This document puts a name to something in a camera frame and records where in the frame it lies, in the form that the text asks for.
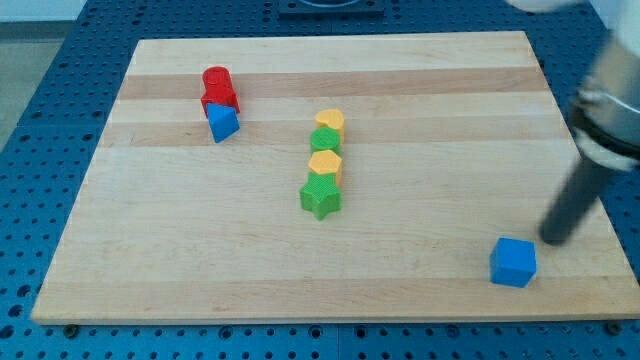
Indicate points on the red block under cylinder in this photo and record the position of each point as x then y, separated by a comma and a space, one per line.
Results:
220, 96

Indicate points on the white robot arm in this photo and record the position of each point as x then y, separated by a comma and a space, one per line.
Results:
606, 118

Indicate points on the green star block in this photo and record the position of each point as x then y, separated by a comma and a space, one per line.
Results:
320, 195

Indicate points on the yellow heart block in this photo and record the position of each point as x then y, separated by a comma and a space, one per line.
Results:
332, 118

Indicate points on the blue cube block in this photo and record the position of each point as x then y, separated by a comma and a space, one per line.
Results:
513, 262

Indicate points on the green cylinder block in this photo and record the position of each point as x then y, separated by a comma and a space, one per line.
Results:
325, 138

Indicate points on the blue triangle block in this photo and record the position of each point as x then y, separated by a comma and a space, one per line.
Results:
223, 121

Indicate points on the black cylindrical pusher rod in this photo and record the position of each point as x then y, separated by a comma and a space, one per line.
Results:
578, 194

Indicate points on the wooden board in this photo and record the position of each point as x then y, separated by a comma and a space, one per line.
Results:
388, 178

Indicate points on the yellow hexagon block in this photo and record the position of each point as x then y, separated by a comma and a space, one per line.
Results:
326, 162

